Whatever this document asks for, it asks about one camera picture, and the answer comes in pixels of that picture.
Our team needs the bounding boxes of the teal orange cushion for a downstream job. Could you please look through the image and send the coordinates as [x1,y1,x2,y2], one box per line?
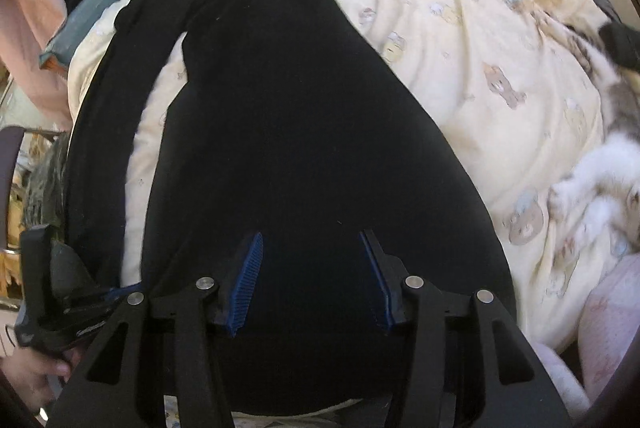
[39,0,146,78]

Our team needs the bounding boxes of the white grey cat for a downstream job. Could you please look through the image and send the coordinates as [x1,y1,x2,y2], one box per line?
[547,35,640,253]

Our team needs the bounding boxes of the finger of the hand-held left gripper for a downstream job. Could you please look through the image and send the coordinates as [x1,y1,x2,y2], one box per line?
[96,283,144,307]

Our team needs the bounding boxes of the pink patterned pillow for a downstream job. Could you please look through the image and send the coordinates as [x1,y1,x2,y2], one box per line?
[530,253,640,419]

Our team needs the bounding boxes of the pink curtain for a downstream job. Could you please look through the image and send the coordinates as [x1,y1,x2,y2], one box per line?
[0,0,73,131]

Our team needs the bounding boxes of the cream printed duvet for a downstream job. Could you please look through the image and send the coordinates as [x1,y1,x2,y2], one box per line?
[67,0,621,428]

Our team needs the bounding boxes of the black pants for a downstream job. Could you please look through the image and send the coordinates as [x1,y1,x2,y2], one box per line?
[65,0,516,419]

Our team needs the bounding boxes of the camouflage pants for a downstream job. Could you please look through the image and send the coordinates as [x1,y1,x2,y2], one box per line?
[22,135,71,233]

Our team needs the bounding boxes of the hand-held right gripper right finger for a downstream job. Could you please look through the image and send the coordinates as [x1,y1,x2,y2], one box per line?
[360,229,573,428]

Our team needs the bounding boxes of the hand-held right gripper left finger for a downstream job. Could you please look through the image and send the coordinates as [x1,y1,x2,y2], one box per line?
[47,232,264,428]

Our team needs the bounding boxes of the small black cloth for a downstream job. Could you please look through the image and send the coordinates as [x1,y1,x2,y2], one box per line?
[599,22,640,71]

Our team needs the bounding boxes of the person's left hand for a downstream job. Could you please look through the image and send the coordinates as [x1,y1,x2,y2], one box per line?
[0,347,73,411]

